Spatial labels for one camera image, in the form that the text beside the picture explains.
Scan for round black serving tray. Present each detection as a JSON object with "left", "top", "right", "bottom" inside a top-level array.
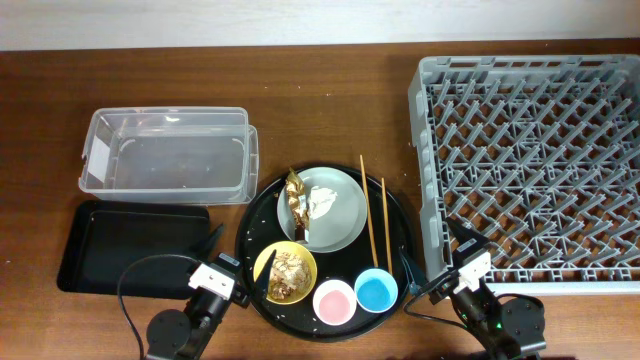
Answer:
[{"left": 235, "top": 176, "right": 416, "bottom": 342}]

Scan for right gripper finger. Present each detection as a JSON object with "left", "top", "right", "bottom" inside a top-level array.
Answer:
[
  {"left": 399, "top": 245, "right": 428, "bottom": 295},
  {"left": 446, "top": 217, "right": 488, "bottom": 250}
]

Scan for food scraps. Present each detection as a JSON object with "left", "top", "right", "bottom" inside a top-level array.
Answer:
[{"left": 268, "top": 252, "right": 312, "bottom": 302}]

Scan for gold foil wrapper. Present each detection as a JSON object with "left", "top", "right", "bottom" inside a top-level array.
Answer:
[{"left": 285, "top": 168, "right": 310, "bottom": 245}]

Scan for grey dishwasher rack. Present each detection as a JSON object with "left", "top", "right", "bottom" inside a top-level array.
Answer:
[{"left": 408, "top": 55, "right": 639, "bottom": 295}]

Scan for black rectangular tray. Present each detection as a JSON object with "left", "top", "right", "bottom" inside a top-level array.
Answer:
[{"left": 57, "top": 200, "right": 210, "bottom": 300}]

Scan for pink cup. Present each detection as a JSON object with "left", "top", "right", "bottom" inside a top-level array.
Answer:
[{"left": 312, "top": 279, "right": 358, "bottom": 326}]

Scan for grey plate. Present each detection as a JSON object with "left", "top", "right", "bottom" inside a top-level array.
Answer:
[{"left": 277, "top": 167, "right": 367, "bottom": 253}]

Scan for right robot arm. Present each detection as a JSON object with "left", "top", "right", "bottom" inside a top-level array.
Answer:
[{"left": 400, "top": 218, "right": 546, "bottom": 359}]

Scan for yellow bowl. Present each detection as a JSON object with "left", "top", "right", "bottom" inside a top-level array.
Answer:
[{"left": 253, "top": 241, "right": 318, "bottom": 305}]

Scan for wooden chopstick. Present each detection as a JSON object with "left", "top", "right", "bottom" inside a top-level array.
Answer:
[
  {"left": 359, "top": 154, "right": 379, "bottom": 268},
  {"left": 381, "top": 178, "right": 393, "bottom": 276}
]

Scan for white tissue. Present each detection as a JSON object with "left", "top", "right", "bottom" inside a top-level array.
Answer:
[{"left": 308, "top": 186, "right": 338, "bottom": 220}]

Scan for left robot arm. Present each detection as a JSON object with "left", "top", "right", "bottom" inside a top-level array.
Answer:
[{"left": 144, "top": 253, "right": 270, "bottom": 359}]

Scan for blue cup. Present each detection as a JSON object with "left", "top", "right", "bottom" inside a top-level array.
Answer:
[{"left": 354, "top": 268, "right": 399, "bottom": 313}]

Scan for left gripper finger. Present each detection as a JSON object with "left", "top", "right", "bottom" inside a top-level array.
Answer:
[
  {"left": 192, "top": 223, "right": 225, "bottom": 261},
  {"left": 254, "top": 250, "right": 277, "bottom": 299}
]

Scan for clear plastic bin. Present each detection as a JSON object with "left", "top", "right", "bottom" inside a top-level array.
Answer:
[{"left": 78, "top": 106, "right": 259, "bottom": 206}]

